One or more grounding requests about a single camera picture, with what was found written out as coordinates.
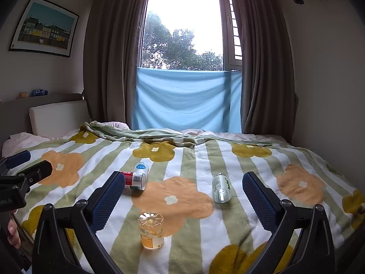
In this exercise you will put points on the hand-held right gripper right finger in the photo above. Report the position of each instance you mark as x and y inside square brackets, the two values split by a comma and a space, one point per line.
[259, 202]

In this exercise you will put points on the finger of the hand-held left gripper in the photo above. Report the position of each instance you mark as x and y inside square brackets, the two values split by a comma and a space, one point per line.
[38, 169]
[18, 157]

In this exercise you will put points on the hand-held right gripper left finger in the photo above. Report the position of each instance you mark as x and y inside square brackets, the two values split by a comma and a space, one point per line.
[109, 197]

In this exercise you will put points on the clear amber plastic cup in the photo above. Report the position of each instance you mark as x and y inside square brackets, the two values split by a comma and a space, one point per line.
[151, 229]

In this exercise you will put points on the person's left hand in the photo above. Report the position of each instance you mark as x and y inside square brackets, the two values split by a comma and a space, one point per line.
[14, 232]

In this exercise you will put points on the red label white bottle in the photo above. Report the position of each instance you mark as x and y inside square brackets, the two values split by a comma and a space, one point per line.
[134, 179]

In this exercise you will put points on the clear green label bottle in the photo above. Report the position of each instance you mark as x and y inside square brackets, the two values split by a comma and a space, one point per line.
[221, 189]

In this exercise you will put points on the grey headboard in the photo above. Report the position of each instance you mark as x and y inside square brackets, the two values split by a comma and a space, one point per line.
[14, 114]

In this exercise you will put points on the small white blue-cap bottle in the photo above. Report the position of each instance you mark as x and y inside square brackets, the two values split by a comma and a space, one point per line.
[142, 167]

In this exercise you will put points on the white cushion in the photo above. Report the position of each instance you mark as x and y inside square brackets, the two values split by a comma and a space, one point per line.
[58, 117]

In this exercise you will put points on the orange toy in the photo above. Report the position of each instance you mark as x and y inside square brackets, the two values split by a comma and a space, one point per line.
[22, 94]

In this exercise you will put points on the blue toy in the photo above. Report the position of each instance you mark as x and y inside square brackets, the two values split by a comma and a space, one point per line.
[39, 92]

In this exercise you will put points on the floral striped blanket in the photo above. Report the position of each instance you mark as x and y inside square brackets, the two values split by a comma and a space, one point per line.
[182, 199]

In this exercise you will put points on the light blue cloth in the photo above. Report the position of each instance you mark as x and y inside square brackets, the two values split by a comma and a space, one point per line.
[188, 100]

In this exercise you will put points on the framed houses picture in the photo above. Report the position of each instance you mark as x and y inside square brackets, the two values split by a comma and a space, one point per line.
[44, 27]

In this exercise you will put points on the brown curtain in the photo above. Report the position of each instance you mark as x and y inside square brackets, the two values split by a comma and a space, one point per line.
[114, 54]
[262, 57]

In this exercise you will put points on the window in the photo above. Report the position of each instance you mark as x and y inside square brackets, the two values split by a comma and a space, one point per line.
[188, 31]

